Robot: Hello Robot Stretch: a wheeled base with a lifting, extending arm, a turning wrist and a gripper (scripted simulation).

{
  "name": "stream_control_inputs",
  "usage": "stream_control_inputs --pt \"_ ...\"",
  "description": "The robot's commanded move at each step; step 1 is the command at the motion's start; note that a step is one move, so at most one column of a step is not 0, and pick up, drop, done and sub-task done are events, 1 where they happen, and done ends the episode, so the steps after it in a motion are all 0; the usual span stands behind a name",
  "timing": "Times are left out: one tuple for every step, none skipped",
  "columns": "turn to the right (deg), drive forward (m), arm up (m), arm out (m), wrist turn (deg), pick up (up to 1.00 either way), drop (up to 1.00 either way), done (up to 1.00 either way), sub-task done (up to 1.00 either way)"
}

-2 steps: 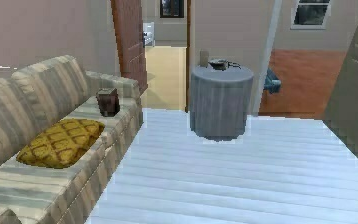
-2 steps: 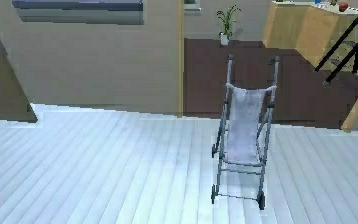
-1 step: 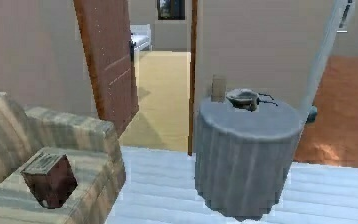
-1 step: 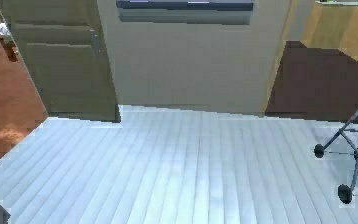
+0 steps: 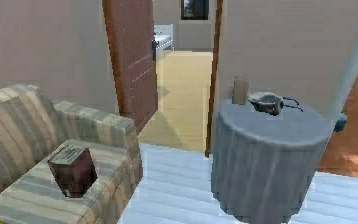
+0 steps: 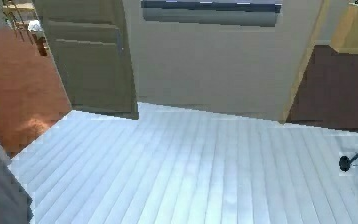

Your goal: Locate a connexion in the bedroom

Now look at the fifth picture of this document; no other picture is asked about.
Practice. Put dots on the beige upright block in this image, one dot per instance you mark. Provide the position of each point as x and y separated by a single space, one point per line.
240 90

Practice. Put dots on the red brown room door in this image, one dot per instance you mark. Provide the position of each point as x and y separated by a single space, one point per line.
133 60

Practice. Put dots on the round table with grey cloth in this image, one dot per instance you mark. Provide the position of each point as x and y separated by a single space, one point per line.
267 160

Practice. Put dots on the dark window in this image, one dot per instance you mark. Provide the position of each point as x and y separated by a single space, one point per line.
194 8

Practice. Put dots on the dark red brown box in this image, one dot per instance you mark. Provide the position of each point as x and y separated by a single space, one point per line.
74 170

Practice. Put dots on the striped beige grey sofa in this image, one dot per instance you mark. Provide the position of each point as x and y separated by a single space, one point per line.
27 140

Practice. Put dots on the small blue round object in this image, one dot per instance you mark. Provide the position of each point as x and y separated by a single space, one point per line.
340 122

